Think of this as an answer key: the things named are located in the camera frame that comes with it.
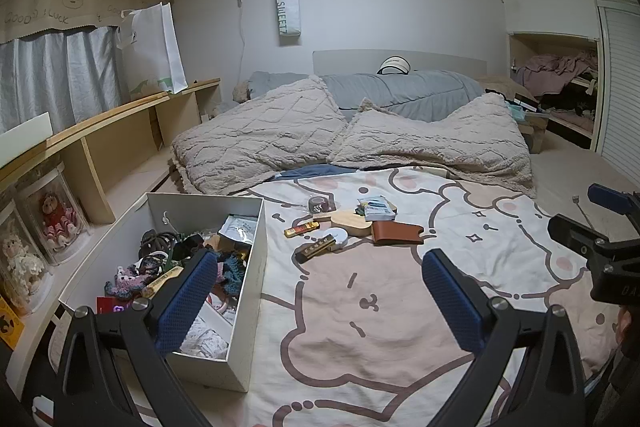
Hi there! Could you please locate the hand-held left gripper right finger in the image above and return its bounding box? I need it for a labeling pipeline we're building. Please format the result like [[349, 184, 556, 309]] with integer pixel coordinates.
[[421, 248, 588, 427]]

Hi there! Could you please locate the white blue medicine packet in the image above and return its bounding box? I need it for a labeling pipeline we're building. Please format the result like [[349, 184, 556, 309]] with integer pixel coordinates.
[[357, 196, 398, 222]]

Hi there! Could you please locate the teal crocheted item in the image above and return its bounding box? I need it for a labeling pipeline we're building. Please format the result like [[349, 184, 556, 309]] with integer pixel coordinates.
[[216, 254, 251, 296]]

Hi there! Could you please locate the beige fluffy pillow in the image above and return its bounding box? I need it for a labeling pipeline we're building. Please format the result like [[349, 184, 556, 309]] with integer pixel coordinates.
[[170, 74, 351, 196], [327, 93, 538, 200]]

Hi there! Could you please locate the grey curtain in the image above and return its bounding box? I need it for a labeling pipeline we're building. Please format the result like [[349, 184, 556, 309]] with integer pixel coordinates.
[[0, 26, 123, 135]]

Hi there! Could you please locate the white storage box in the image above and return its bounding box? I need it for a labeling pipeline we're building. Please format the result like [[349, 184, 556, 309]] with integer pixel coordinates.
[[58, 192, 266, 393]]

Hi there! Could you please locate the purple crocheted toy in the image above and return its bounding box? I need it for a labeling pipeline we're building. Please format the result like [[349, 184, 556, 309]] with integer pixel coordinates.
[[104, 264, 151, 299]]

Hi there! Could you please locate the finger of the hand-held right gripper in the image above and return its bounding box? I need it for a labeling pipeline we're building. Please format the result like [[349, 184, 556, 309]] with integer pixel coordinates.
[[547, 214, 621, 259], [587, 183, 640, 219]]

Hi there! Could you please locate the white round tin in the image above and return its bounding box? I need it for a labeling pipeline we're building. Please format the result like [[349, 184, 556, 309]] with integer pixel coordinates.
[[317, 228, 349, 251]]

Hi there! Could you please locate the beige printed valance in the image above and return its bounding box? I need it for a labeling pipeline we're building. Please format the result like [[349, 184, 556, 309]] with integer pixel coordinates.
[[0, 0, 171, 45]]

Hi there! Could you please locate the wooden shelf unit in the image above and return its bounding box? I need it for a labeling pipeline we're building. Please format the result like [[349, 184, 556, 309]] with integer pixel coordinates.
[[0, 78, 222, 228]]

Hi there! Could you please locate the metal fork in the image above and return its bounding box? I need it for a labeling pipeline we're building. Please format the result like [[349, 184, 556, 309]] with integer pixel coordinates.
[[571, 194, 597, 232]]

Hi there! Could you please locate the red dressed doll display box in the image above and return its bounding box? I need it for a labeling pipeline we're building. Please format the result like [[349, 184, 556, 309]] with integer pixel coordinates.
[[17, 162, 93, 265]]

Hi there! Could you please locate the white wall cable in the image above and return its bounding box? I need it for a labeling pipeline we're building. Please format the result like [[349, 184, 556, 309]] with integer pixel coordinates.
[[237, 0, 248, 75]]

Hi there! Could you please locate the yellow card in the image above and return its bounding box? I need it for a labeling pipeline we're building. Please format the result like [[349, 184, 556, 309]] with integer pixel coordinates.
[[0, 297, 26, 350]]

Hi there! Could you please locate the white dressed doll display box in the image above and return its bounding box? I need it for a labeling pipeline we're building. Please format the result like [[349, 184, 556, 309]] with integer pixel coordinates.
[[0, 199, 53, 315]]

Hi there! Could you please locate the grey headboard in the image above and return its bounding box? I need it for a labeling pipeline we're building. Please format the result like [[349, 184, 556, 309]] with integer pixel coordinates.
[[312, 50, 488, 80]]

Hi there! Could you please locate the dark box with gold print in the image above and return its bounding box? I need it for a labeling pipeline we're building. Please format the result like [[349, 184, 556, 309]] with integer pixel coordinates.
[[294, 239, 333, 263]]

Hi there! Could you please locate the carved wooden board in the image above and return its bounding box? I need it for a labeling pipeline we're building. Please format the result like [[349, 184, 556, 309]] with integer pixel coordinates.
[[327, 209, 373, 239]]

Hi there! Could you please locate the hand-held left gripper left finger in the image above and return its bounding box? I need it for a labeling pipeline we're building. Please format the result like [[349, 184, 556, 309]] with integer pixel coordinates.
[[52, 248, 221, 427]]

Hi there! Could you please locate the brown leather wallet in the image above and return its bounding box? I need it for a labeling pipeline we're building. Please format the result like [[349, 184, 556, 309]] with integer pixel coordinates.
[[371, 221, 425, 247]]

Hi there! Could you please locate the white hanging bag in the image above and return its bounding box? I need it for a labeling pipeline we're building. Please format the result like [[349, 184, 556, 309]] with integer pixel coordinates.
[[275, 0, 303, 46]]

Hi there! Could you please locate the printed cartoon blanket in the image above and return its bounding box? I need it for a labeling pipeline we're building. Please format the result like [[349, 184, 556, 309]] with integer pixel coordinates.
[[115, 164, 626, 427]]

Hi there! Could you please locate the pile of pink clothes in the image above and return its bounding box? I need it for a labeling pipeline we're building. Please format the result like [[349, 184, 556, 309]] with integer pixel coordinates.
[[515, 52, 598, 95]]

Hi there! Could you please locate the white shopping bag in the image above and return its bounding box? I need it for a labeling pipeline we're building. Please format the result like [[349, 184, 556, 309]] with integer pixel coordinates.
[[117, 2, 189, 96]]

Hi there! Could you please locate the white shutter door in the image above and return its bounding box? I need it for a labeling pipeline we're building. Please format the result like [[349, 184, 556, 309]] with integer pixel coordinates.
[[595, 0, 640, 195]]

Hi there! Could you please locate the white cap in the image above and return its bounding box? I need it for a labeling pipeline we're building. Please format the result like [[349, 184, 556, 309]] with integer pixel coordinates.
[[376, 56, 412, 76]]

